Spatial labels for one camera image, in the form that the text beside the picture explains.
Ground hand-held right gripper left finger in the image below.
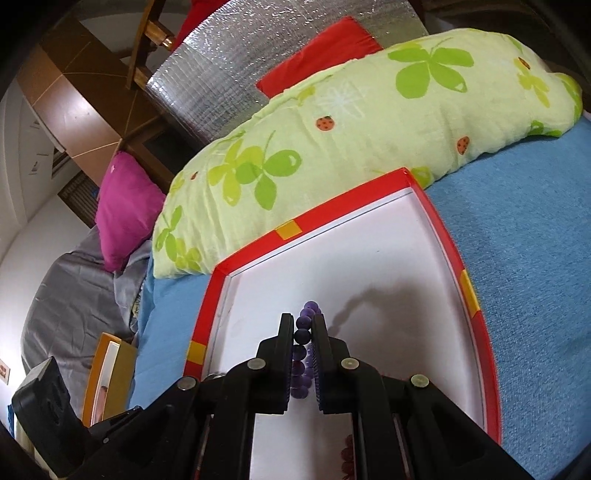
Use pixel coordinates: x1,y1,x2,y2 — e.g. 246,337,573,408
107,313,295,480

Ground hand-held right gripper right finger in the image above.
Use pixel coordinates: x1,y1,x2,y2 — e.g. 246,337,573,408
310,314,536,480

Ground purple bead bracelet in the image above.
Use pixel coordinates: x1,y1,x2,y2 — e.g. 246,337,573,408
291,300,322,400

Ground red cardboard box white inside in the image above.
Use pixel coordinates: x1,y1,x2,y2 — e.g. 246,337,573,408
183,167,503,480

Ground orange book box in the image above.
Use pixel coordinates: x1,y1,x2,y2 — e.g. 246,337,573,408
82,332,139,424

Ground grey blanket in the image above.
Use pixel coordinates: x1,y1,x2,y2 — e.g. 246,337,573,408
20,225,154,371

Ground magenta pillow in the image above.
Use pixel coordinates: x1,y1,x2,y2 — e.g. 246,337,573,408
95,151,167,272

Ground dark louvred window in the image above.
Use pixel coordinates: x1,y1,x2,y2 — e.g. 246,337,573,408
50,147,99,228

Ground blue bed sheet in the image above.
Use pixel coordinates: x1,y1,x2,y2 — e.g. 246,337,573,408
128,114,591,480

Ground green floral pillow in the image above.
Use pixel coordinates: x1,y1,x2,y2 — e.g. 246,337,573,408
151,28,584,280

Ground silver foil mat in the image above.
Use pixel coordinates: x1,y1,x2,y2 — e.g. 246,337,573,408
145,0,431,147

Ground red pillow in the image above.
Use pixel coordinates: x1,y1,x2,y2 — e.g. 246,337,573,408
256,17,384,99

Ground wooden chair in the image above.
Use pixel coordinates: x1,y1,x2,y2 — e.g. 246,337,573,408
124,0,178,91

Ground red cloth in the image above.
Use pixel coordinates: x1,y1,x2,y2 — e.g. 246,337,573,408
176,0,219,43

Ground dark red bead bracelet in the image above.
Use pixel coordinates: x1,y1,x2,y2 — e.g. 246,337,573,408
339,433,356,477

